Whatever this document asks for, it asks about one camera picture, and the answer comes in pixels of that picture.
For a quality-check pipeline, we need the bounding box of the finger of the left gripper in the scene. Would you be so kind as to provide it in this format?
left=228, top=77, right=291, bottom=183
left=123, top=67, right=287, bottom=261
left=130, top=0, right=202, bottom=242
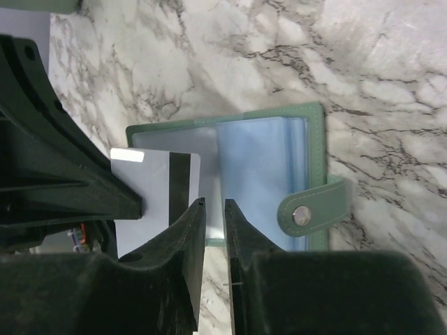
left=1, top=35, right=142, bottom=244

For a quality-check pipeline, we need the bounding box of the white credit card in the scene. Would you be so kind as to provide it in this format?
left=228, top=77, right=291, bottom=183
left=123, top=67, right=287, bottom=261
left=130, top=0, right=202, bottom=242
left=110, top=148, right=200, bottom=258

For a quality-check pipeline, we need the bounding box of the green card holder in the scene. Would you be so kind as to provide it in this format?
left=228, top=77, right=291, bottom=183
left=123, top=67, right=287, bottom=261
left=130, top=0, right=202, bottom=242
left=126, top=103, right=349, bottom=251

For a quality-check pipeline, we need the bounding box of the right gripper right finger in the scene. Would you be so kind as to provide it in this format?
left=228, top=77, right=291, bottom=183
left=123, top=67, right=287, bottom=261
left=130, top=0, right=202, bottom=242
left=225, top=200, right=446, bottom=334

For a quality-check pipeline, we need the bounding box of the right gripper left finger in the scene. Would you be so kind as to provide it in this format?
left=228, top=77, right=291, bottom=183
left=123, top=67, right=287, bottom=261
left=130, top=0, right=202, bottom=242
left=1, top=199, right=206, bottom=334

